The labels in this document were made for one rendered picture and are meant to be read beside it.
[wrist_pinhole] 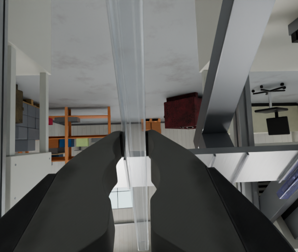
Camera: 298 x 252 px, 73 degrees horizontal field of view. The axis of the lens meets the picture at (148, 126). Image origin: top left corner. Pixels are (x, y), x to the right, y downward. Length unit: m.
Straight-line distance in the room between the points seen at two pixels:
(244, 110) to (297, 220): 0.30
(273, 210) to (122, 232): 10.12
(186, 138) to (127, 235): 5.33
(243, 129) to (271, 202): 0.20
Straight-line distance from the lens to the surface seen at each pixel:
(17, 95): 3.64
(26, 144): 4.65
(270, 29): 0.83
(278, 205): 0.62
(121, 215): 10.35
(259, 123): 6.47
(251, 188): 0.67
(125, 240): 10.77
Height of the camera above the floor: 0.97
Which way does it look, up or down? 4 degrees down
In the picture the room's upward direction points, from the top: 178 degrees clockwise
